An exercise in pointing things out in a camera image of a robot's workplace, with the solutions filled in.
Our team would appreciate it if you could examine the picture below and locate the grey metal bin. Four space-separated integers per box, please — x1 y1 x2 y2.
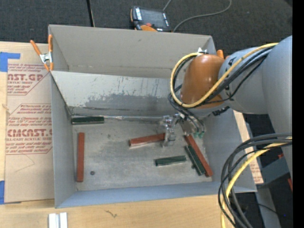
48 24 257 209

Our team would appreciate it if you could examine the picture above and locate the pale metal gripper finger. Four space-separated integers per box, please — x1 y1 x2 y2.
168 125 177 142
161 124 170 148

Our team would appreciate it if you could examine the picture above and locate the brown cardboard board red print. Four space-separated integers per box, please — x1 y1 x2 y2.
0 41 265 205

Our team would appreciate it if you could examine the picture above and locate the dark green flat block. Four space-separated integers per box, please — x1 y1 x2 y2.
154 155 187 167
184 145 206 176
71 116 105 125

